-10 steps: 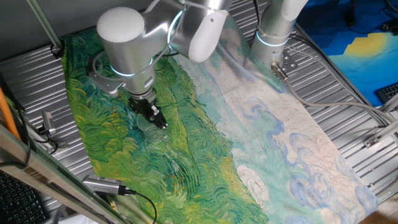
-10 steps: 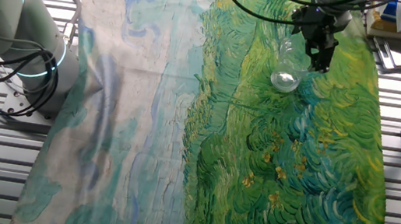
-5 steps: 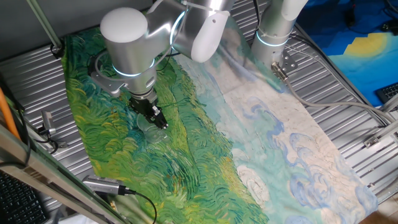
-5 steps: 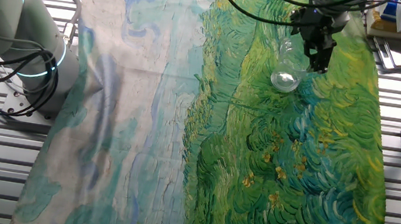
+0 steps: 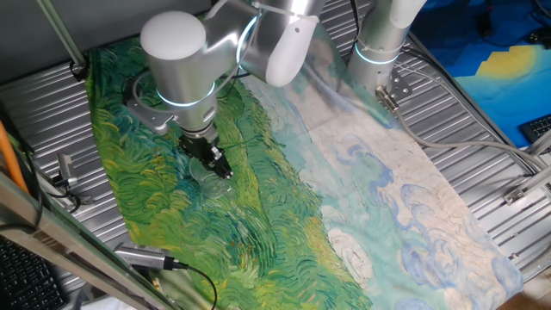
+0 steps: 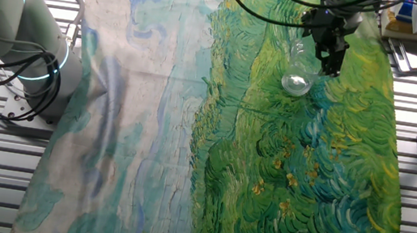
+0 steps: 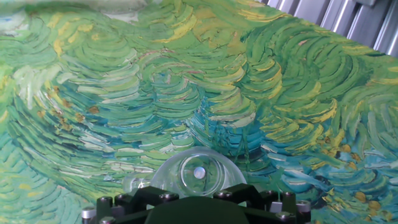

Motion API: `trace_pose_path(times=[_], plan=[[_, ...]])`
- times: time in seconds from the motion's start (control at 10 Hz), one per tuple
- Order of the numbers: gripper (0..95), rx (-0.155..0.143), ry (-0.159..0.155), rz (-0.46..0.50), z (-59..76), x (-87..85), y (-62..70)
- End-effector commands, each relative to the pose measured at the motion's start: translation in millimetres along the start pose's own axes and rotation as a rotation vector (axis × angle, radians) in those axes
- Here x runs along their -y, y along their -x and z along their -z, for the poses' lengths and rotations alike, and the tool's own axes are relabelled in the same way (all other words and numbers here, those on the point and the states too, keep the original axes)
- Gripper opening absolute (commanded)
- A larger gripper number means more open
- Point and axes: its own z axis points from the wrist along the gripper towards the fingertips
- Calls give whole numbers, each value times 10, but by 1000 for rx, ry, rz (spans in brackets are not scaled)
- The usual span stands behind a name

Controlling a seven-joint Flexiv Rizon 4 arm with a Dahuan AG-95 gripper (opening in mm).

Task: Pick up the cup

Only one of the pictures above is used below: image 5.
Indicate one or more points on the orange pole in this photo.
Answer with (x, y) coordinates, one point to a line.
(10, 159)

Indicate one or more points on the green pole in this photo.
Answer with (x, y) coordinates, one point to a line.
(60, 32)

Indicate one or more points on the silver depth camera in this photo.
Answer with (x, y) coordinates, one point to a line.
(140, 255)

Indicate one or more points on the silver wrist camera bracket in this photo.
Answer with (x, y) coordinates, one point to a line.
(150, 118)

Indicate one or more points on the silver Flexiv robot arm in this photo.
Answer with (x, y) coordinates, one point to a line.
(181, 69)

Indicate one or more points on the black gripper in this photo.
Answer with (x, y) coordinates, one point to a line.
(198, 148)

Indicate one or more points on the painted landscape print tablecloth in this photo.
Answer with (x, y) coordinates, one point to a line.
(267, 215)

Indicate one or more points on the black pole clamp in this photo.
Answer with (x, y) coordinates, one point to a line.
(79, 69)

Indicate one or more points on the black keyboard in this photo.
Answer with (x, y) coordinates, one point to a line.
(538, 127)
(26, 280)

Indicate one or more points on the clear plastic cup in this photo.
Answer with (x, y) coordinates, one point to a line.
(211, 187)

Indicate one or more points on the small metal corner bracket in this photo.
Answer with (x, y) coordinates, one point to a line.
(515, 196)

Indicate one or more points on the silver base mounting plate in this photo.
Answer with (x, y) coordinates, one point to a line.
(400, 86)

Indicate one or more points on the blue and yellow cloth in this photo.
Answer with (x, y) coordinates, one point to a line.
(486, 64)

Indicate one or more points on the aluminium frame bar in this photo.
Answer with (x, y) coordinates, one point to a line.
(86, 245)

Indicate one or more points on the aluminium profile rail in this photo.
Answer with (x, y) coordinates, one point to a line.
(538, 181)

